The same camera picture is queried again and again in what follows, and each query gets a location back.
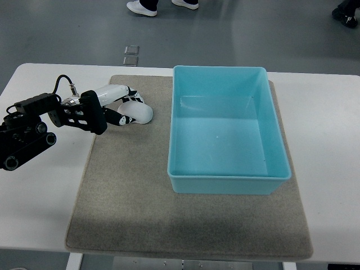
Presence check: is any beige felt mat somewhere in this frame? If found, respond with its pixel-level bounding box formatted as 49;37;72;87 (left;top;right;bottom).
65;75;313;261

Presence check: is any white table leg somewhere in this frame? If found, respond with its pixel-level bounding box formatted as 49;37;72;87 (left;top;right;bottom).
65;253;83;270

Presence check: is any metal floor plate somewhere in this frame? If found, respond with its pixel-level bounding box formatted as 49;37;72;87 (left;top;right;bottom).
124;45;140;55
123;56;138;67

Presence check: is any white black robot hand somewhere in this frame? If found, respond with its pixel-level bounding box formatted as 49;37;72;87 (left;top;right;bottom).
79;84;146;135

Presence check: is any white sneaker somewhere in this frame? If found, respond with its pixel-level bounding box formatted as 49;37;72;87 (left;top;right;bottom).
127;1;157;17
172;0;199;10

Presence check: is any black shoe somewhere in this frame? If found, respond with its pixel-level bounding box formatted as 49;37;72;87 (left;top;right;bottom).
331;0;359;29

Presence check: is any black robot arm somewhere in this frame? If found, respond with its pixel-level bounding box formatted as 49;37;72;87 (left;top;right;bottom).
1;93;86;171

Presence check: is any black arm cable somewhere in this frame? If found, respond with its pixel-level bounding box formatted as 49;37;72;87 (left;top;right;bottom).
53;74;80;98

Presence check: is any blue plastic box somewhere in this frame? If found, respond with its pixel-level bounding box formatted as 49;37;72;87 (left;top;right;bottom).
168;66;292;195

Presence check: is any upper metal floor plate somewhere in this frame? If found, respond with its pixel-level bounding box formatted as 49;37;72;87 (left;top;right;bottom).
124;45;140;55

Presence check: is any lower metal floor plate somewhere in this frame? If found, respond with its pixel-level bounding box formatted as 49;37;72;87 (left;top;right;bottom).
123;56;138;67

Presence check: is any metal table base plate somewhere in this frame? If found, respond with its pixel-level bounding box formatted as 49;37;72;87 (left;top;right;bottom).
112;256;254;270

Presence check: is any white frog toy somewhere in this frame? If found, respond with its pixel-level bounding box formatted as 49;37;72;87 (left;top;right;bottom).
117;101;153;125

